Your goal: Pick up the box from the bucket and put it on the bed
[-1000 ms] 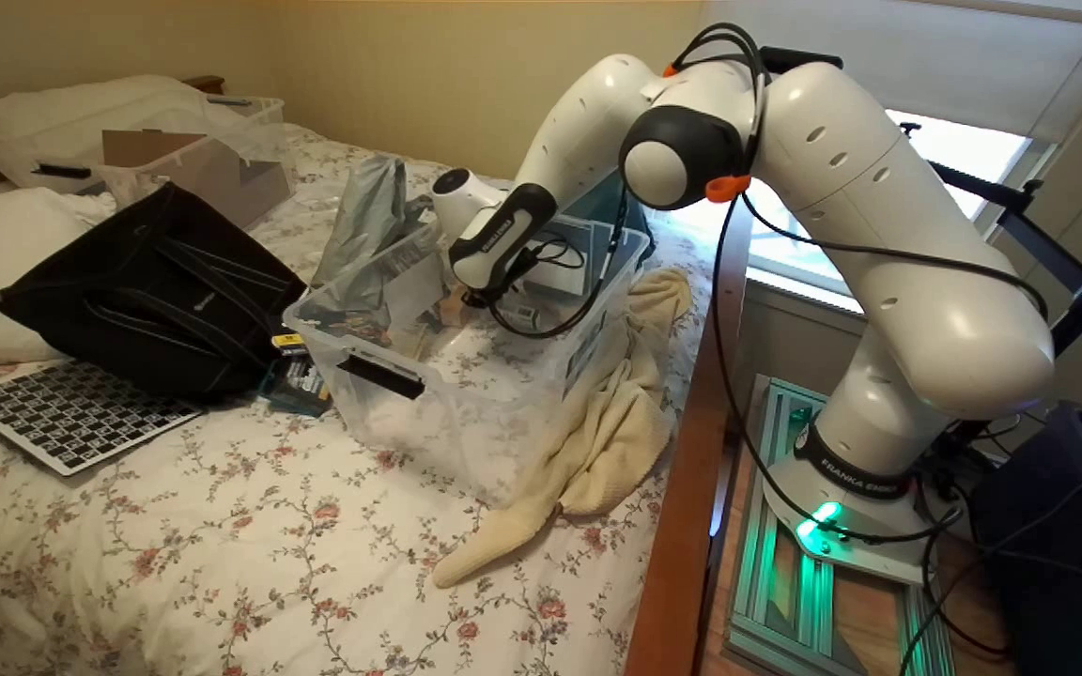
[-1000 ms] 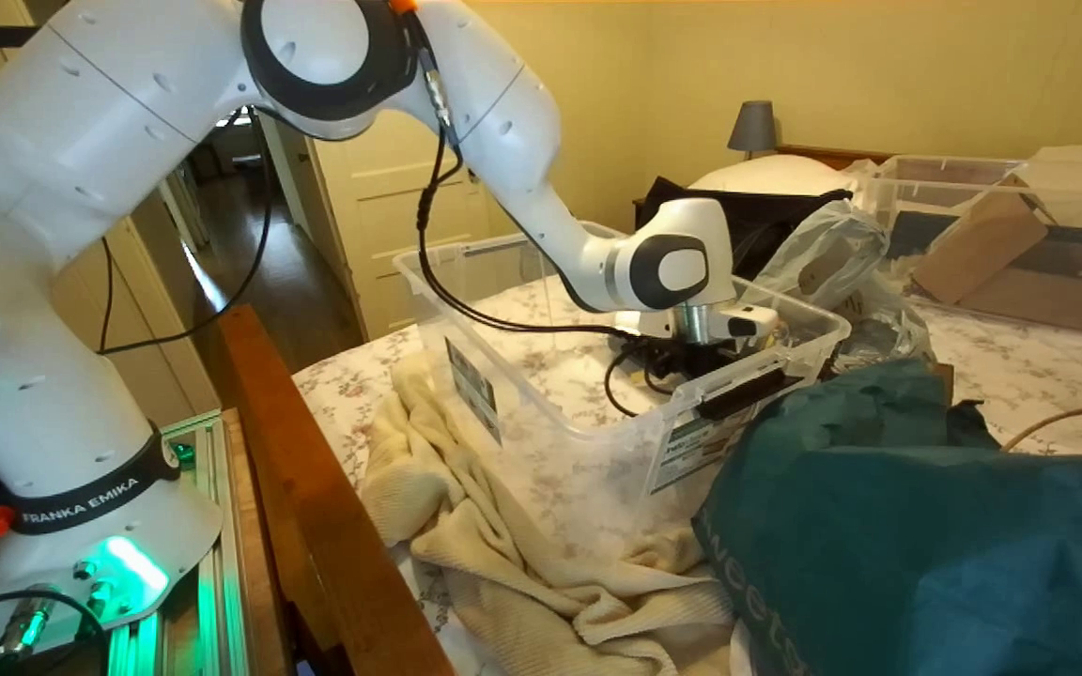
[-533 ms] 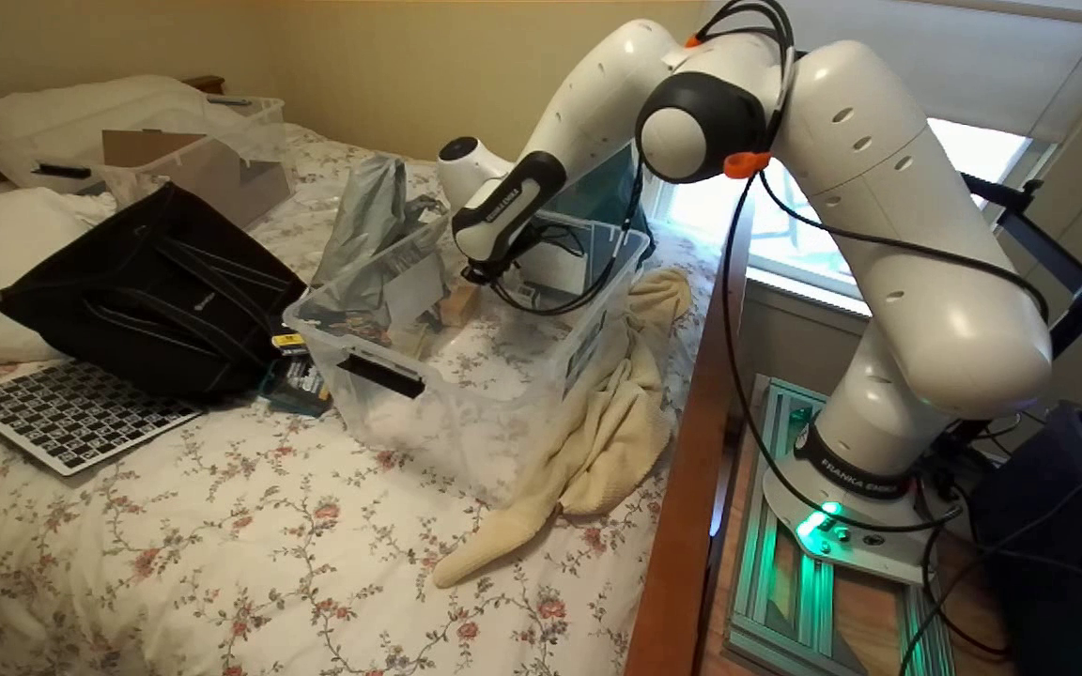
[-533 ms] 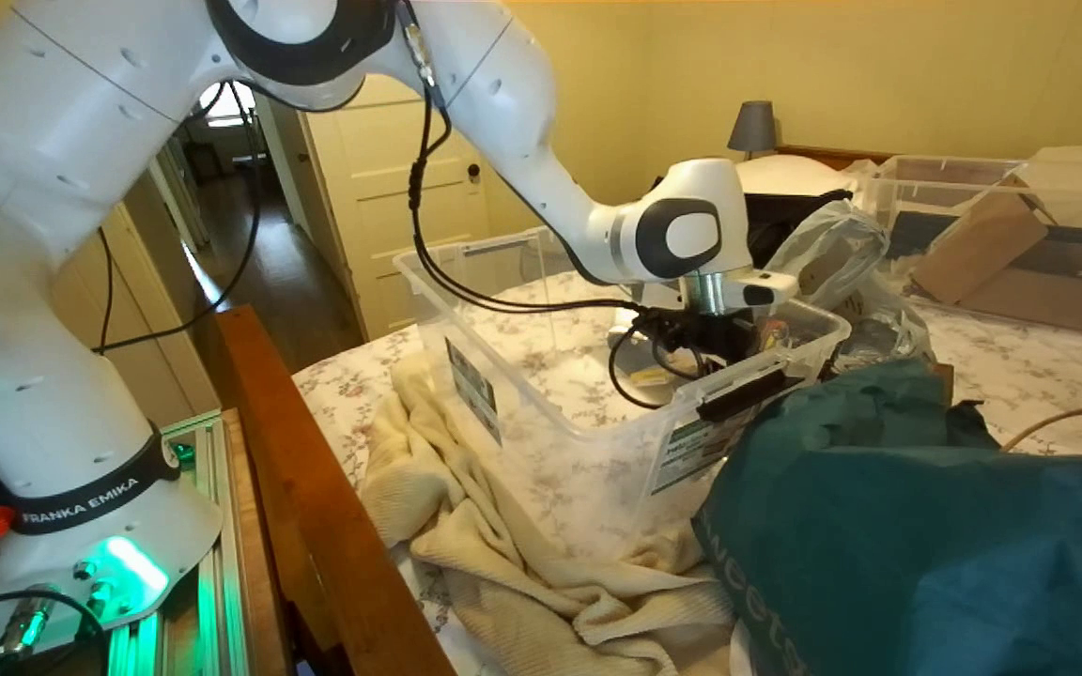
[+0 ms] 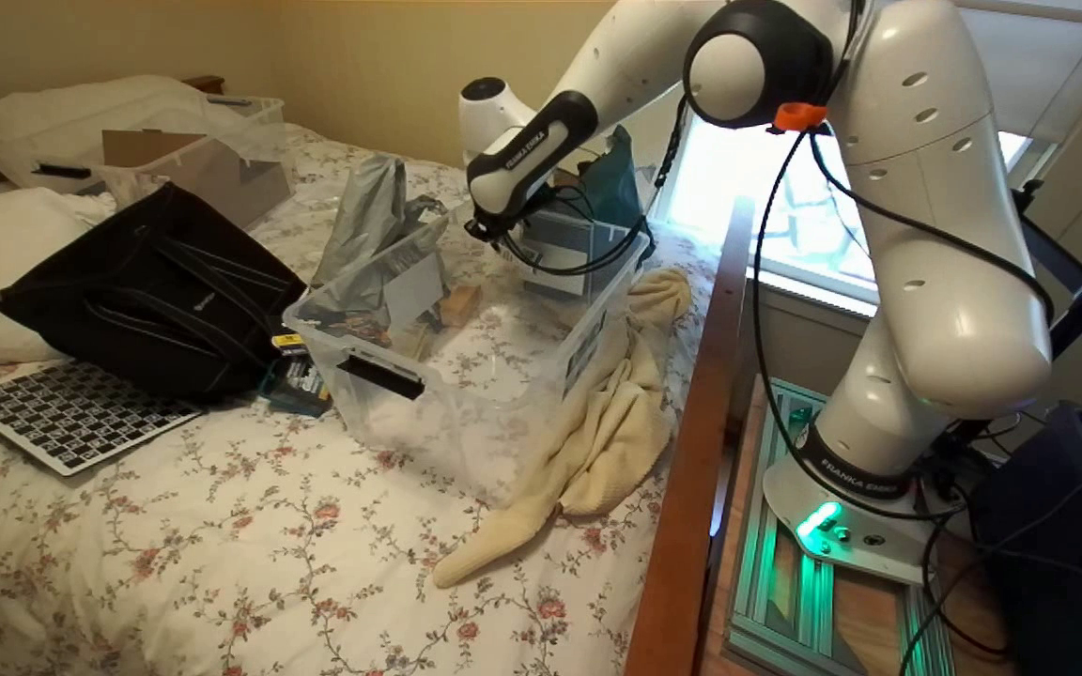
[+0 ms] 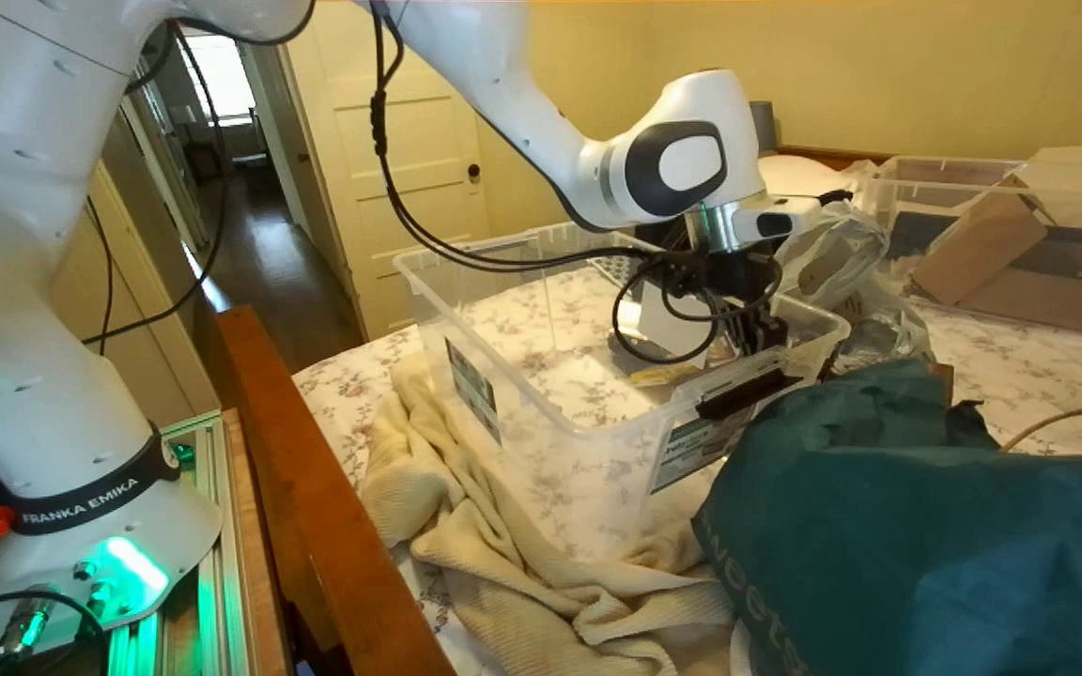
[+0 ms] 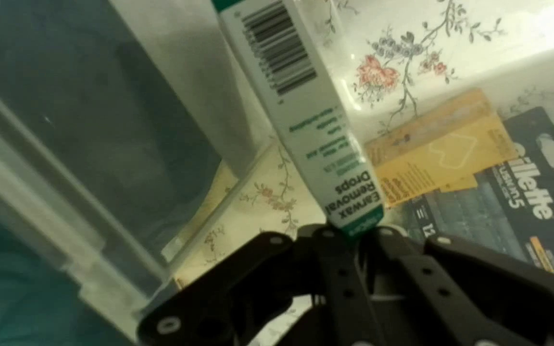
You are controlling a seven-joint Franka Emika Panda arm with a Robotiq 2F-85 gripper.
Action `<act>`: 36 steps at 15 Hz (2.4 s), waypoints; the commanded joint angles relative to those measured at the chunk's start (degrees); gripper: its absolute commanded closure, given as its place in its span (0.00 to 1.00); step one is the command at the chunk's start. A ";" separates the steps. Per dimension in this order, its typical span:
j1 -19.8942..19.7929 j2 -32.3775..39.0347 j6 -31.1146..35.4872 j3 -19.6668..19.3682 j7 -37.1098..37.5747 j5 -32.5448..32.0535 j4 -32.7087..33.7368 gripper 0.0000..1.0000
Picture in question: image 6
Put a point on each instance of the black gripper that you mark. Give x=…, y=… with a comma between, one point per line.
x=730, y=275

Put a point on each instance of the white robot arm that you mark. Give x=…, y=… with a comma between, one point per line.
x=41, y=314

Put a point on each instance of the brown cardboard box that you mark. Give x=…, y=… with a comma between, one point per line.
x=1006, y=266

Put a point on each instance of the wooden bed footboard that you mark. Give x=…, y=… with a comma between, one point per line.
x=304, y=499

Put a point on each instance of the black bin latch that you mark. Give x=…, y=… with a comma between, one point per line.
x=748, y=397

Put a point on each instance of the clear plastic bag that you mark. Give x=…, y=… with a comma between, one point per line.
x=854, y=284

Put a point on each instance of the white printed bin label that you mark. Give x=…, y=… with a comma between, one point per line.
x=693, y=449

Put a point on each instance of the small clear plastic bin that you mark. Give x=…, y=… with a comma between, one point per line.
x=931, y=188

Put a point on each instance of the clear plastic storage bin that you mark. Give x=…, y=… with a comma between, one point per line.
x=544, y=362

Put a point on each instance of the teal fabric bag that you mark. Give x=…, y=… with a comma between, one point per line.
x=941, y=539

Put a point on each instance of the dark printed bin label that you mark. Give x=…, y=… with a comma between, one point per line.
x=473, y=385

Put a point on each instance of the cream towel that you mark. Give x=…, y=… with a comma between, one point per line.
x=544, y=586

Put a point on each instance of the cream panel door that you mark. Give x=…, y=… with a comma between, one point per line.
x=414, y=163

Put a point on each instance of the green lit robot mount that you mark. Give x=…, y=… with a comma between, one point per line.
x=191, y=586

